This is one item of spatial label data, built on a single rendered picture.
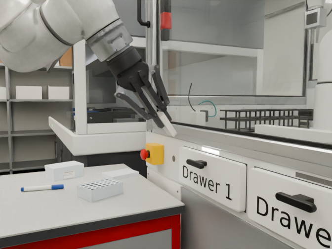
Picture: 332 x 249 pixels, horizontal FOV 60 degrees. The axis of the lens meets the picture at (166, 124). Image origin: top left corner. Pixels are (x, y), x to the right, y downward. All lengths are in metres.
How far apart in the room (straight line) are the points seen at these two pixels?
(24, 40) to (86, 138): 0.86
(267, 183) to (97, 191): 0.53
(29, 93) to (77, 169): 3.33
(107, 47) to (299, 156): 0.43
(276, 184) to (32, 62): 0.57
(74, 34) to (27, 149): 4.34
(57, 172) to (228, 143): 0.71
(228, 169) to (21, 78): 4.40
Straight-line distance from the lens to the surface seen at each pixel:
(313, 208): 0.51
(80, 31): 0.65
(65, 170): 1.21
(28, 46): 0.69
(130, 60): 0.64
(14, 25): 0.69
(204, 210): 0.85
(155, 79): 0.69
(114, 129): 1.50
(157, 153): 1.04
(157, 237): 0.91
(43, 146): 4.93
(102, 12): 0.63
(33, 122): 4.89
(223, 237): 0.80
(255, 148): 0.65
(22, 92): 4.50
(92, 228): 0.82
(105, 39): 0.63
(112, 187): 0.98
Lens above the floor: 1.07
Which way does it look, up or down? 5 degrees down
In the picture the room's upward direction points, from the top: straight up
